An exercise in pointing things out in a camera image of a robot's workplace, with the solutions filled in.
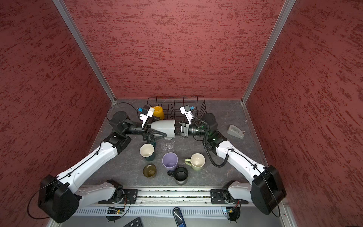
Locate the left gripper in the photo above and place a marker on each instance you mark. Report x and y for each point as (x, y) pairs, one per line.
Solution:
(148, 135)

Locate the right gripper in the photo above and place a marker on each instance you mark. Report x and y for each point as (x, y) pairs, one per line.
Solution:
(185, 133)

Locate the white grey mug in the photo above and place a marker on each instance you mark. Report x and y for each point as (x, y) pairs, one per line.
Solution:
(165, 126)

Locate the clear glass cup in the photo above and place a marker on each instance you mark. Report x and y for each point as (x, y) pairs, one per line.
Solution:
(168, 146)

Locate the yellow mug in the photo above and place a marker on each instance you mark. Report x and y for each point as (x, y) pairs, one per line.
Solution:
(158, 112)

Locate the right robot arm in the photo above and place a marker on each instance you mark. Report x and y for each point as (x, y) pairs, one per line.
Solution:
(266, 190)

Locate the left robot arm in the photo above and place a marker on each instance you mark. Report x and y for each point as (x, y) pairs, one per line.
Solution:
(61, 196)

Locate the dark green mug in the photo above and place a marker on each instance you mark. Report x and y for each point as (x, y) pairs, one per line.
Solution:
(147, 151)

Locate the purple cup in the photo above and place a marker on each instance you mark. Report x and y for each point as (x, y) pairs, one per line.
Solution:
(170, 161)

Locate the olive glass cup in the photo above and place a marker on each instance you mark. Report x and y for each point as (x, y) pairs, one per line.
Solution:
(150, 171)

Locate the light green mug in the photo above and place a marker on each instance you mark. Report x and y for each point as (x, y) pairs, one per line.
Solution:
(197, 161)

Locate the black mug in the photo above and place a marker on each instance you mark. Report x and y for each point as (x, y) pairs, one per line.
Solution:
(180, 175)

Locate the black blue handheld device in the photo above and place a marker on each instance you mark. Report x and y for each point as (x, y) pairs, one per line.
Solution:
(177, 214)

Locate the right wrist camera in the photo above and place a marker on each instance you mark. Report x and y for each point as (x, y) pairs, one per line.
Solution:
(187, 111)

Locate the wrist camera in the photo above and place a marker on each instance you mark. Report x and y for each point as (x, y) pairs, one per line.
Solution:
(145, 114)
(187, 111)

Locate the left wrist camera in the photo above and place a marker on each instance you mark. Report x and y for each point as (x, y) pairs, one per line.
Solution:
(145, 114)

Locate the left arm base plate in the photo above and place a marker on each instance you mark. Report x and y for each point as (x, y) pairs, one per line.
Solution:
(126, 196)

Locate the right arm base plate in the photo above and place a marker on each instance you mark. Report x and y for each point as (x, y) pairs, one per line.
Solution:
(220, 196)

